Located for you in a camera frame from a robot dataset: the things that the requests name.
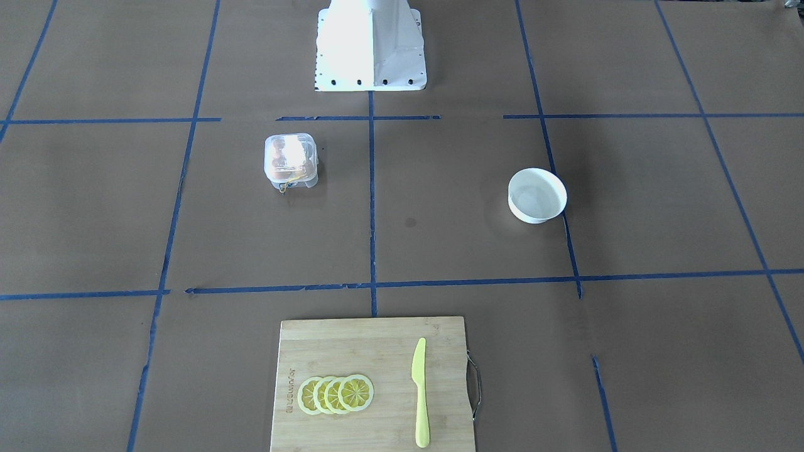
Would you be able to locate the white bowl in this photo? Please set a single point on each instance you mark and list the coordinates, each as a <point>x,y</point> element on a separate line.
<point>536,195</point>

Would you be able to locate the clear plastic egg box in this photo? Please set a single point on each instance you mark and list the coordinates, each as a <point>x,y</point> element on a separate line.
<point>300,150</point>

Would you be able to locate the yellow plastic knife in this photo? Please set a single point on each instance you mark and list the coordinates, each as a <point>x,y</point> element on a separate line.
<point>418,376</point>

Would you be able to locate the lemon slice front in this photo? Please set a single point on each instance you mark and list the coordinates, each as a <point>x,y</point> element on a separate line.
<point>356,392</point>

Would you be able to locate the bamboo cutting board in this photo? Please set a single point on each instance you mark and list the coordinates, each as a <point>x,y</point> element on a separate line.
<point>382,350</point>

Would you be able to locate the brown egg lower in box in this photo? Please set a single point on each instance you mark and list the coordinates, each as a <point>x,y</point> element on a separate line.
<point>277,147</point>

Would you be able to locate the lemon slice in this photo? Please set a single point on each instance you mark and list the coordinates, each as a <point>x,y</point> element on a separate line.
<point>319,394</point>
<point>331,396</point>
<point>356,392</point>
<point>307,396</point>

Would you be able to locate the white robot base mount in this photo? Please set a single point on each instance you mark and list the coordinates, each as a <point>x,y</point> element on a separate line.
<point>367,46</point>

